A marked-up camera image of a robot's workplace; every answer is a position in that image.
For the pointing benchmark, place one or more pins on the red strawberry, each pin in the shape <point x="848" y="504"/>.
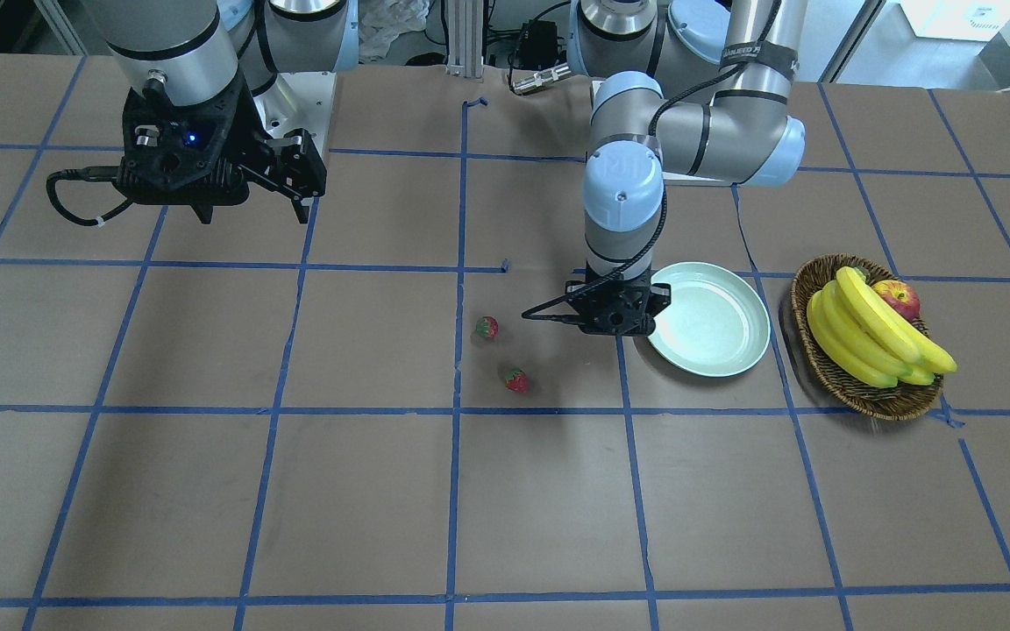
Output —
<point x="486" y="327"/>
<point x="516" y="380"/>

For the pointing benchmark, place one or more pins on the light green plate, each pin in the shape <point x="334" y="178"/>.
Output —
<point x="716" y="324"/>

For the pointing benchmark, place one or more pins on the yellow banana bunch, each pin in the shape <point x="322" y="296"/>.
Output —
<point x="866" y="338"/>

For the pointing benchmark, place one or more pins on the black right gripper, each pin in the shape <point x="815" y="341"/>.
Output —
<point x="252" y="141"/>

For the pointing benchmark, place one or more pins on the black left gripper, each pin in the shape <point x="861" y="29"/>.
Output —
<point x="657" y="302"/>

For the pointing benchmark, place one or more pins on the aluminium frame post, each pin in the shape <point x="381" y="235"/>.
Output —
<point x="465" y="38"/>

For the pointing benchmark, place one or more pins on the red apple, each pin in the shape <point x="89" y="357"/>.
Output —
<point x="900" y="296"/>

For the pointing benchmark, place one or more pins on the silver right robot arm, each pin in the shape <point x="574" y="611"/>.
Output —
<point x="196" y="48"/>

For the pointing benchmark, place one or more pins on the wicker fruit basket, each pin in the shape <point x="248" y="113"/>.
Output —
<point x="820" y="377"/>

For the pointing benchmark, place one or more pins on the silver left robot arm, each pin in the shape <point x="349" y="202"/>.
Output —
<point x="694" y="88"/>

